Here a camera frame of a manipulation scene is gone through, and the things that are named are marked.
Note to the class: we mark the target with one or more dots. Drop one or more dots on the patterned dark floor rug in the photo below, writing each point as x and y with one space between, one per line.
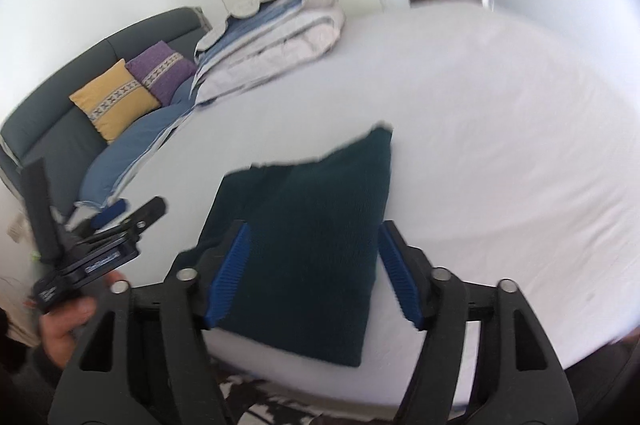
260 400

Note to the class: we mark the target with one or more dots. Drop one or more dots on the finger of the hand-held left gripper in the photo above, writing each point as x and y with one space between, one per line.
145 215
111 211

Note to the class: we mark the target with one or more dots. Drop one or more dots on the folded grey and blue duvet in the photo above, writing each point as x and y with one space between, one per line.
270 45

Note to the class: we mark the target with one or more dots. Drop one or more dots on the blue pillow with white border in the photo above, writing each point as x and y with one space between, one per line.
135 150

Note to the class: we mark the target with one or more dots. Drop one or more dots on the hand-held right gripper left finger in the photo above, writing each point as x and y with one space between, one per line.
230 270

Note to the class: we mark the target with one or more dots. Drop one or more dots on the person's left hand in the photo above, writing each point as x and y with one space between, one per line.
60 330

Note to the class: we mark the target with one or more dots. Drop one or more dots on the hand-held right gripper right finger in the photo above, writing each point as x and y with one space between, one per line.
400 280

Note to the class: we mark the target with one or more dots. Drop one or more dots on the dark teal knit sweater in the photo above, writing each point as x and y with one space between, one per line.
310 245

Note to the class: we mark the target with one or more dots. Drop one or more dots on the purple patterned cushion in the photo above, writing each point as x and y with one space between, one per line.
160 70

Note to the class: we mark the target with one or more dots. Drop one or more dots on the dark grey padded headboard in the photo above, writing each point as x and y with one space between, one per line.
55 125

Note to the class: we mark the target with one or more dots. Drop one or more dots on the yellow patterned cushion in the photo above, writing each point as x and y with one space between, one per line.
112 100

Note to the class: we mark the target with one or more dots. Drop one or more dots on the bed with white sheet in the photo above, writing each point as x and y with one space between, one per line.
500 130

